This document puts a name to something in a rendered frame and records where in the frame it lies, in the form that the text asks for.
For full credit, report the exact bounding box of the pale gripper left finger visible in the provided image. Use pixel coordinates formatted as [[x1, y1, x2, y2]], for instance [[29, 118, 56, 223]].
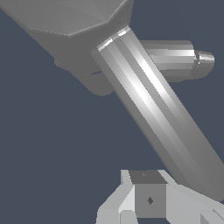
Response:
[[95, 169, 151, 224]]

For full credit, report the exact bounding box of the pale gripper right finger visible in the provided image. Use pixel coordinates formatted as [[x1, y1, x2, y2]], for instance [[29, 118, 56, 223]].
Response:
[[149, 169, 224, 224]]

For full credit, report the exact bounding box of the short metal faucet cylinder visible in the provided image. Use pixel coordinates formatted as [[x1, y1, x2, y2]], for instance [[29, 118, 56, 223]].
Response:
[[139, 39, 216, 83]]

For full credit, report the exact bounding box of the grey faucet body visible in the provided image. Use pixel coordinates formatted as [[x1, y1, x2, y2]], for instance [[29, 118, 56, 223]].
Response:
[[0, 0, 135, 97]]

